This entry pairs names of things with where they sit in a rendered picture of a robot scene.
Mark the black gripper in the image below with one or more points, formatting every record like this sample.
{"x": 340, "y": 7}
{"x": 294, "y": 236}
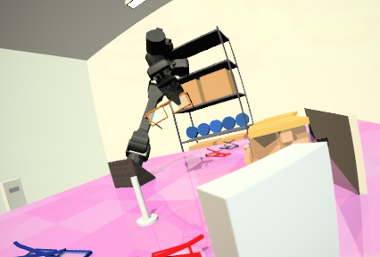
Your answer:
{"x": 167, "y": 82}

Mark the beige flat panel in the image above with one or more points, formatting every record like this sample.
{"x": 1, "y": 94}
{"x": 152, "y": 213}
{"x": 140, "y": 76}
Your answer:
{"x": 341, "y": 132}

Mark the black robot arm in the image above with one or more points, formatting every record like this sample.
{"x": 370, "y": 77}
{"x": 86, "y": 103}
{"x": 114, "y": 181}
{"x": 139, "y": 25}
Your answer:
{"x": 157, "y": 47}

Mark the white rectangular block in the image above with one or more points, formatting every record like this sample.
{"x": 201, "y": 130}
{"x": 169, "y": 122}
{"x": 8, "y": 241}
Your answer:
{"x": 280, "y": 206}

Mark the blue glasses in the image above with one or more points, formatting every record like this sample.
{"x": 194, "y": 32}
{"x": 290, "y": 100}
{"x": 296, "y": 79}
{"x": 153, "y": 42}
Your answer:
{"x": 51, "y": 252}

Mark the brown tortoiseshell glasses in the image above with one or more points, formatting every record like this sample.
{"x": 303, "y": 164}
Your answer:
{"x": 159, "y": 114}

